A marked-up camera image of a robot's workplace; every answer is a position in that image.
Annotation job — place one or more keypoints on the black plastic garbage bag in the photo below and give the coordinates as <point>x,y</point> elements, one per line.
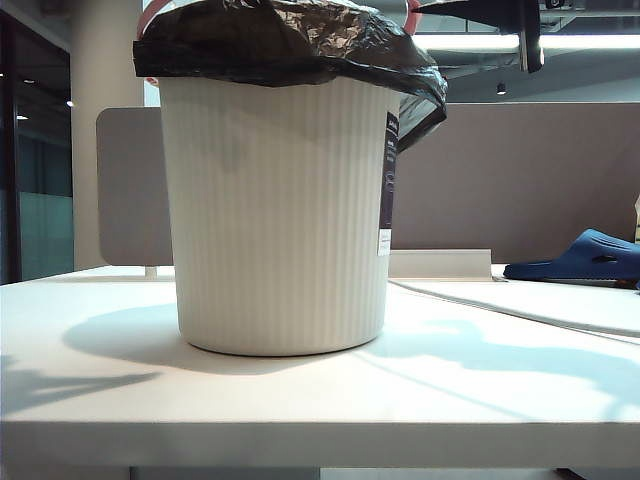
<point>250,45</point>

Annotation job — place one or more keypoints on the white ribbed plastic trash can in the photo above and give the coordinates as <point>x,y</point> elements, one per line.
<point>280,225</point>

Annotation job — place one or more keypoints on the dark product label sticker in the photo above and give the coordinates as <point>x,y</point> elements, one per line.
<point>389,175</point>

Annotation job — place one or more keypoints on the white partition base trim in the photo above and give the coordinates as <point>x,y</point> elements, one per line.
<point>440,262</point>

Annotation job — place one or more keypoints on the white round building column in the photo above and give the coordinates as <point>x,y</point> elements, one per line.
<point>107,60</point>

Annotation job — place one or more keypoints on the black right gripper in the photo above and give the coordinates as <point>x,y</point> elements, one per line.
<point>531,35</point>

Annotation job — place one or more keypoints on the dark framed glass wall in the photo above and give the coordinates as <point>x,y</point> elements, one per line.
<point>45,225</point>

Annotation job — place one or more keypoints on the yellow snack package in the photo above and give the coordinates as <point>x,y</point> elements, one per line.
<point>637,220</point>

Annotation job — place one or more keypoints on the blue rubber clog slipper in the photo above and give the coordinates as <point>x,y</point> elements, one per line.
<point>590,250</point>

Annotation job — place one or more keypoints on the black ceiling spotlight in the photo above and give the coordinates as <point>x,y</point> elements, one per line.
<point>501,89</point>

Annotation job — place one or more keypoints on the white divider foot bracket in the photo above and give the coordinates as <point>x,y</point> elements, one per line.
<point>152,271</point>

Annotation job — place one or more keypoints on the grey rounded desk divider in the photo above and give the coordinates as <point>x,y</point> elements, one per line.
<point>135,190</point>

